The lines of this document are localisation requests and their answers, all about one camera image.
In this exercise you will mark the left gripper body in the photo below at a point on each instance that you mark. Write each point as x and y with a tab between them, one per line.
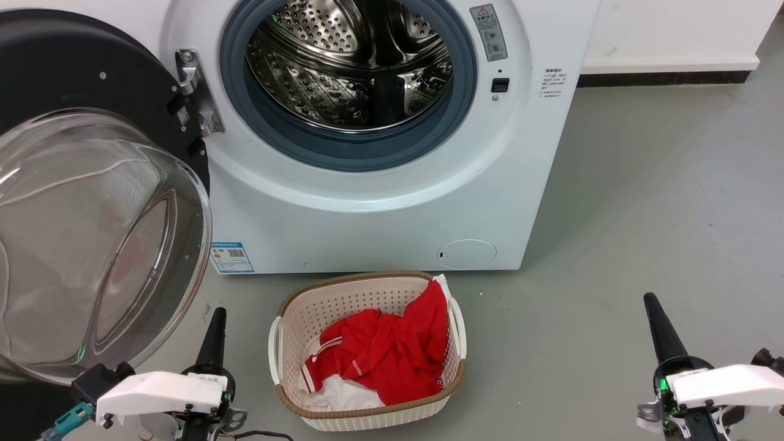
196	429

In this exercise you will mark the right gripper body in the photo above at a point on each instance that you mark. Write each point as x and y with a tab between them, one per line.
698	425

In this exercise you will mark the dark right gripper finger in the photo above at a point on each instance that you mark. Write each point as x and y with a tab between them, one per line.
672	340
656	337

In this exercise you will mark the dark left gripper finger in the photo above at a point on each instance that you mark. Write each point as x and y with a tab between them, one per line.
207	349
221	349

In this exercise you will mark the black round glass washer door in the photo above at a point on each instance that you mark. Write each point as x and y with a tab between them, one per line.
61	67

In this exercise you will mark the white front-load washing machine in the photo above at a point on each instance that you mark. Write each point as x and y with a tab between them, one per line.
367	233

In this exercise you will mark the metal door hinge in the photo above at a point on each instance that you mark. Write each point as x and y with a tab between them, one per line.
196	86

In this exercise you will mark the black door latch socket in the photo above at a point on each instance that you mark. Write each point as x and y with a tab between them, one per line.
500	85

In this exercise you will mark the blue energy label sticker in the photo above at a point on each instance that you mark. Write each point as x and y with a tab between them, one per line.
231	257

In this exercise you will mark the beige perforated laundry basket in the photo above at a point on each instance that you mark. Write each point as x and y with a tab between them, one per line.
318	306

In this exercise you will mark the white garment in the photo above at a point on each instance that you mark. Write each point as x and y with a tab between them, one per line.
343	398

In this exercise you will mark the red shirt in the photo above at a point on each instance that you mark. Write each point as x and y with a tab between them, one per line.
398	355

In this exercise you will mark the round white filter cover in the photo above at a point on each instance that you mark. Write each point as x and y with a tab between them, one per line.
467	253

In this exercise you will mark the small printed text label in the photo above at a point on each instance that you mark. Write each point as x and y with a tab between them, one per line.
553	84

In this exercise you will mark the steel perforated washer drum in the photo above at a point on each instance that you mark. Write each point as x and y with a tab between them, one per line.
343	67

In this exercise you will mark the grey warning sticker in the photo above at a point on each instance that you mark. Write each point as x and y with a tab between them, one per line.
489	32

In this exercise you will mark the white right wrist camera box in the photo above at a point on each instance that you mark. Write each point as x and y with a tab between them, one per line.
729	384

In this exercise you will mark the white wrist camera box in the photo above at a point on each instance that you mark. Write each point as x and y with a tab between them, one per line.
159	392
729	384

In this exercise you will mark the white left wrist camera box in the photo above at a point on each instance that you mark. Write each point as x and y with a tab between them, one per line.
159	392

